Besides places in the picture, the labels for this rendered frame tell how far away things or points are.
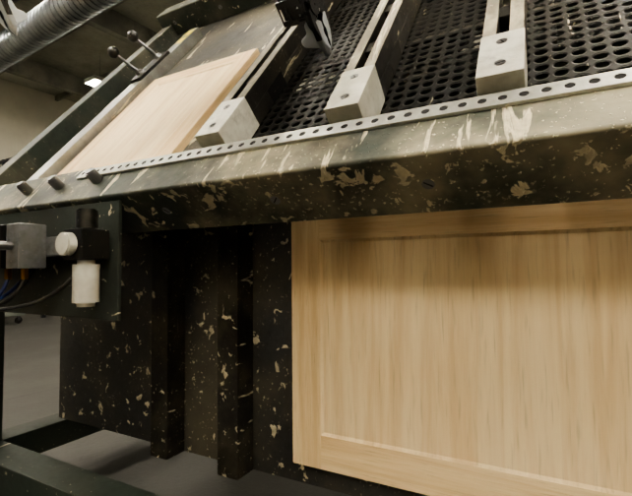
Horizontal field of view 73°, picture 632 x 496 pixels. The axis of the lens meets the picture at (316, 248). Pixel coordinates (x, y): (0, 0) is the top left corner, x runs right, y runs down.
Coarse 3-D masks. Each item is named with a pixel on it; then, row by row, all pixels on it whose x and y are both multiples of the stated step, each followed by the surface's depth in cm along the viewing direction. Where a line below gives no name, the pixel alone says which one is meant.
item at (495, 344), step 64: (320, 256) 91; (384, 256) 84; (448, 256) 78; (512, 256) 73; (576, 256) 69; (320, 320) 90; (384, 320) 84; (448, 320) 78; (512, 320) 73; (576, 320) 69; (320, 384) 90; (384, 384) 83; (448, 384) 78; (512, 384) 73; (576, 384) 68; (320, 448) 89; (384, 448) 83; (448, 448) 77; (512, 448) 72; (576, 448) 68
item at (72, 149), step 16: (192, 32) 167; (176, 48) 160; (160, 64) 153; (144, 80) 146; (128, 96) 141; (112, 112) 135; (96, 128) 130; (80, 144) 125; (48, 160) 122; (64, 160) 121; (32, 176) 117; (48, 176) 117
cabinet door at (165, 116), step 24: (192, 72) 136; (216, 72) 127; (240, 72) 120; (144, 96) 138; (168, 96) 128; (192, 96) 119; (216, 96) 111; (120, 120) 129; (144, 120) 122; (168, 120) 113; (192, 120) 106; (96, 144) 122; (120, 144) 115; (144, 144) 108; (168, 144) 101; (72, 168) 116
